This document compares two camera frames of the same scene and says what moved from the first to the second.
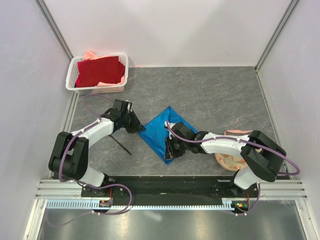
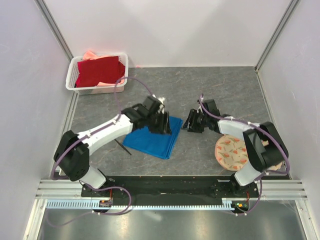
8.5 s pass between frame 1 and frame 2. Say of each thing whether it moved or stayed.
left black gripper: moved
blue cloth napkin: moved
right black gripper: moved
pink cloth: stayed
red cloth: stayed
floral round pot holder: stayed
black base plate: stayed
